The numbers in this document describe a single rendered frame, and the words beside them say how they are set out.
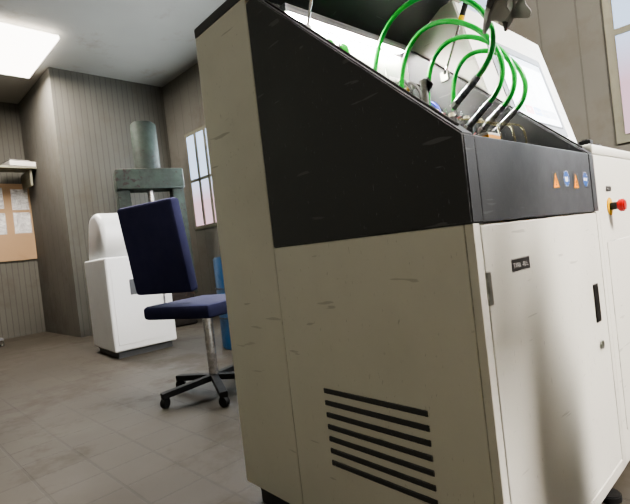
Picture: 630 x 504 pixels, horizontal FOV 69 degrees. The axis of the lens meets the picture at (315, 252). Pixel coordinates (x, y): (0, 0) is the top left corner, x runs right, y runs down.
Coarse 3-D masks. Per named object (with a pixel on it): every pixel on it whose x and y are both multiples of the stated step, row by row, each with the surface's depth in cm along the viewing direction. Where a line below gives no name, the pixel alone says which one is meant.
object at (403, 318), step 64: (320, 256) 109; (384, 256) 95; (448, 256) 84; (320, 320) 111; (384, 320) 96; (448, 320) 85; (320, 384) 114; (384, 384) 98; (448, 384) 86; (320, 448) 116; (384, 448) 100; (448, 448) 88
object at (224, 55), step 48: (240, 0) 123; (240, 48) 125; (240, 96) 127; (240, 144) 129; (240, 192) 132; (240, 240) 134; (240, 288) 136; (240, 336) 139; (240, 384) 141; (288, 384) 123; (288, 432) 125; (288, 480) 127
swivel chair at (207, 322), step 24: (120, 216) 263; (144, 216) 253; (168, 216) 244; (144, 240) 257; (168, 240) 248; (144, 264) 261; (168, 264) 252; (192, 264) 251; (144, 288) 266; (168, 288) 256; (192, 288) 249; (144, 312) 257; (168, 312) 247; (192, 312) 238; (216, 312) 238; (216, 360) 266; (192, 384) 256; (216, 384) 249
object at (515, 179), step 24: (480, 144) 83; (504, 144) 90; (528, 144) 98; (480, 168) 83; (504, 168) 89; (528, 168) 97; (552, 168) 106; (576, 168) 117; (480, 192) 82; (504, 192) 89; (528, 192) 96; (552, 192) 105; (576, 192) 116; (504, 216) 88; (528, 216) 95
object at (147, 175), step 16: (144, 128) 558; (144, 144) 557; (144, 160) 557; (128, 176) 546; (144, 176) 555; (160, 176) 564; (176, 176) 573; (128, 192) 549; (144, 192) 580; (176, 192) 577; (192, 256) 584; (176, 320) 555; (192, 320) 564
